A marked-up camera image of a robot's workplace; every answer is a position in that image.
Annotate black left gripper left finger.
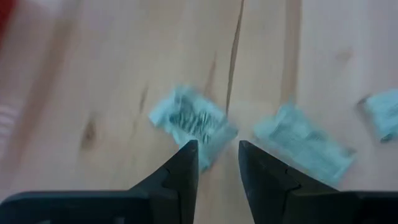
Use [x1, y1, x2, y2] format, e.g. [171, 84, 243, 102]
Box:
[0, 139, 200, 224]

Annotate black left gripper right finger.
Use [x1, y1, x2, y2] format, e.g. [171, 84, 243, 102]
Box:
[238, 140, 398, 224]

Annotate crumpled white sweetener packet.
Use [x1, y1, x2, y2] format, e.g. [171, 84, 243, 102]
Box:
[356, 88, 398, 144]
[252, 101, 357, 187]
[147, 85, 239, 172]

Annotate red slotted plastic basket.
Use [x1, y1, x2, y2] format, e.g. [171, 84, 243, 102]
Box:
[0, 0, 18, 47]

